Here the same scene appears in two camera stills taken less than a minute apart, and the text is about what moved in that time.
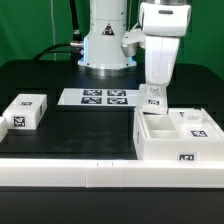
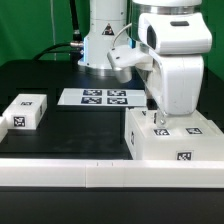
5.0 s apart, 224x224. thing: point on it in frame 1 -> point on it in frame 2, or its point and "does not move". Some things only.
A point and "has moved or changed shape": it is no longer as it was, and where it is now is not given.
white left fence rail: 3,128 does not move
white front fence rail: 95,173 does not move
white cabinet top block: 26,111 does not move
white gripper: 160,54 -> 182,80
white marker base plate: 98,97 does not move
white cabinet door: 195,123 does not move
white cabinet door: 149,103 has moved or changed shape
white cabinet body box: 154,140 has moved or changed shape
